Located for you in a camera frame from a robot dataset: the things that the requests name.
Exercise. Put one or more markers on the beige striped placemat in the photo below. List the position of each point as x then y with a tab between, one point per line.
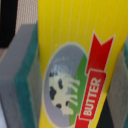
27	12

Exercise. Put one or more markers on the yellow toy butter box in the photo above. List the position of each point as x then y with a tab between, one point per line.
79	42

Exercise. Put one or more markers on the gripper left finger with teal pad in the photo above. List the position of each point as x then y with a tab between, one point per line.
20	80

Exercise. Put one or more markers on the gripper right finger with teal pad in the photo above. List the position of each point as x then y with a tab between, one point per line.
118	91

